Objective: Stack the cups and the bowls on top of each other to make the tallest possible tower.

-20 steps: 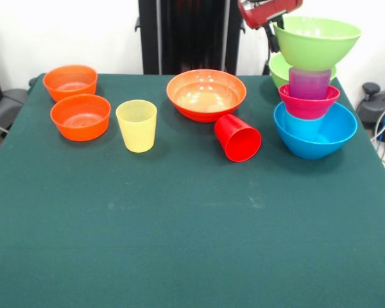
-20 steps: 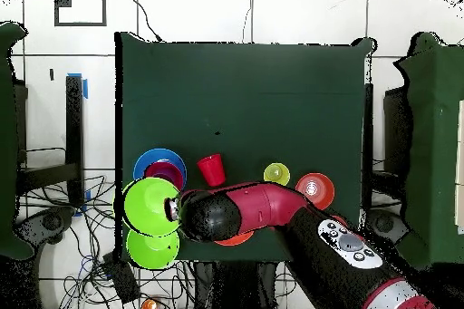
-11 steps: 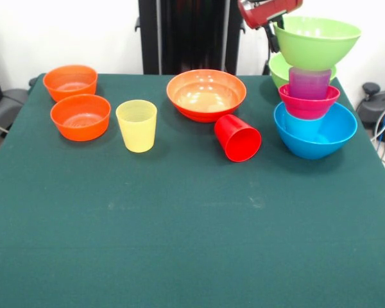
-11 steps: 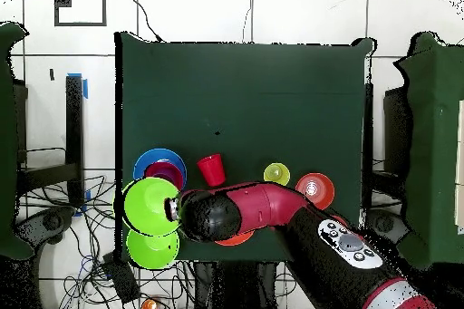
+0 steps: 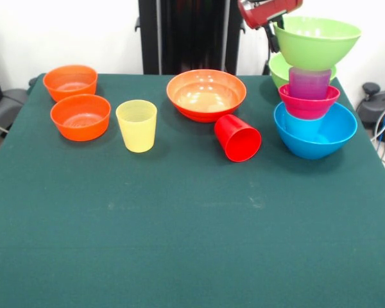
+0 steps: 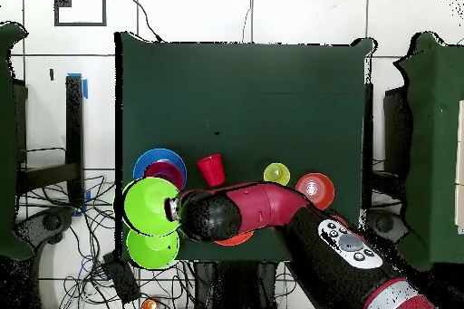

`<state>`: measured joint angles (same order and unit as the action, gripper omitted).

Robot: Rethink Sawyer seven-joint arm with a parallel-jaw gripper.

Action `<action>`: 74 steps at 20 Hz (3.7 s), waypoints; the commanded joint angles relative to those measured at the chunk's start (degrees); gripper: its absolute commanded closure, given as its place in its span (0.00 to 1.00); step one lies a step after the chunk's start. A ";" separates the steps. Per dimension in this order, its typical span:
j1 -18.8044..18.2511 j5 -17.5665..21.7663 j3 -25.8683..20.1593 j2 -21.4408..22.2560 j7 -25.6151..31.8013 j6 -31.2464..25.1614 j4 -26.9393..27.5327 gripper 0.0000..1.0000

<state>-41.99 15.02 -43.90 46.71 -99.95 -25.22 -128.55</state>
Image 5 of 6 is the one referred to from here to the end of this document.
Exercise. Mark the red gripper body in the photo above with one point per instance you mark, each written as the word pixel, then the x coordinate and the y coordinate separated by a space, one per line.
pixel 266 11

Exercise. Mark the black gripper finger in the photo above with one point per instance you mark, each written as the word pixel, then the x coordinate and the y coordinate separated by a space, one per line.
pixel 273 38
pixel 278 22

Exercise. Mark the green bowl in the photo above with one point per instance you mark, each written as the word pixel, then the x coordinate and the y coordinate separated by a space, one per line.
pixel 277 75
pixel 317 48

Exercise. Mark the purple cup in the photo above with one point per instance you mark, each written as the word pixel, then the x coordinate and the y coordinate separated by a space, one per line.
pixel 309 85

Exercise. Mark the pink bowl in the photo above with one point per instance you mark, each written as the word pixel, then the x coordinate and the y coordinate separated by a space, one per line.
pixel 308 109

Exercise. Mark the large orange bowl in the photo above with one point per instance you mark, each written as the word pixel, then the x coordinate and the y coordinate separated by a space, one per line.
pixel 207 93

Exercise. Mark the blue cup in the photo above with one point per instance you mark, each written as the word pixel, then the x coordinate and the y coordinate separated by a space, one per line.
pixel 303 126

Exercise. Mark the red cup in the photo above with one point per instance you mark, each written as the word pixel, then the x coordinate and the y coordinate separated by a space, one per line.
pixel 242 144

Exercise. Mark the small orange bowl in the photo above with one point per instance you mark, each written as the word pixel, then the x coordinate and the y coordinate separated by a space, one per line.
pixel 80 122
pixel 67 83

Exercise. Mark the blue bowl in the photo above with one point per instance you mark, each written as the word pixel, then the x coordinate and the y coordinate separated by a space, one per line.
pixel 314 149

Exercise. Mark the yellow cup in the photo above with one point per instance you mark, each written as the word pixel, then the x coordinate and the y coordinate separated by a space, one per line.
pixel 136 131

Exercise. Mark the dark green table cloth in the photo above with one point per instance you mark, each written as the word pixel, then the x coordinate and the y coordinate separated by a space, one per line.
pixel 192 240

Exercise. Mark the gray chair base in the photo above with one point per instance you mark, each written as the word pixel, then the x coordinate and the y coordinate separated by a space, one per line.
pixel 6 106

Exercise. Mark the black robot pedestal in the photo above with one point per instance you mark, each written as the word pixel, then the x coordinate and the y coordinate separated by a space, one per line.
pixel 192 32

